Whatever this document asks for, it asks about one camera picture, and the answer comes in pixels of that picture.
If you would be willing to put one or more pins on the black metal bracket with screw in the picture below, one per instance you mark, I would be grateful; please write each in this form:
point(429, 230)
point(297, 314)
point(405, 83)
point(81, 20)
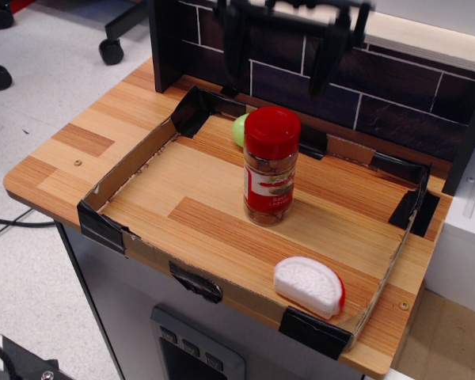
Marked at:
point(17, 362)

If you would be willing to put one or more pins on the white and red toy cheese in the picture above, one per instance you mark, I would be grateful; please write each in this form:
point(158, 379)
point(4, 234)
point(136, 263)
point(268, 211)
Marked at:
point(310, 284)

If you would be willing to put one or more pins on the grey cabinet control panel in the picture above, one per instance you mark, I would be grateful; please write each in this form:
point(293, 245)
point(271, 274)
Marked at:
point(186, 353)

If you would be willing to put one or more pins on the red-capped basil spice bottle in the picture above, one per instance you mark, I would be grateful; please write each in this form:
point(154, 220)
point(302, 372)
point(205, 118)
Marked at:
point(271, 145)

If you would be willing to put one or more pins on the black office chair base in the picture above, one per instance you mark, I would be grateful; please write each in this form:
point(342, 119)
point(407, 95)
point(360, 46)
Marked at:
point(110, 48)

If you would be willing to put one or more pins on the cardboard fence with black tape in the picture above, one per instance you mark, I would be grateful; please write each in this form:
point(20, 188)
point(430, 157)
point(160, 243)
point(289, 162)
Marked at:
point(305, 245)

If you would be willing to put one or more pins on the dark brick-pattern backsplash panel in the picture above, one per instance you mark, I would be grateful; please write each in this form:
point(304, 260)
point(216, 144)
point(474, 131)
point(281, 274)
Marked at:
point(409, 101)

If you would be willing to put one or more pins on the green toy pear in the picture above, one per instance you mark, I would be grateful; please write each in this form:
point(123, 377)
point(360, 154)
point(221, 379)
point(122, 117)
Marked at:
point(238, 130)

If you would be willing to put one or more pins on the white side cabinet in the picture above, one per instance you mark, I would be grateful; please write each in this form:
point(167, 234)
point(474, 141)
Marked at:
point(451, 272)

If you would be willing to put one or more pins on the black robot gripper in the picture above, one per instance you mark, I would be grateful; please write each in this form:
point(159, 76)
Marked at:
point(334, 37)

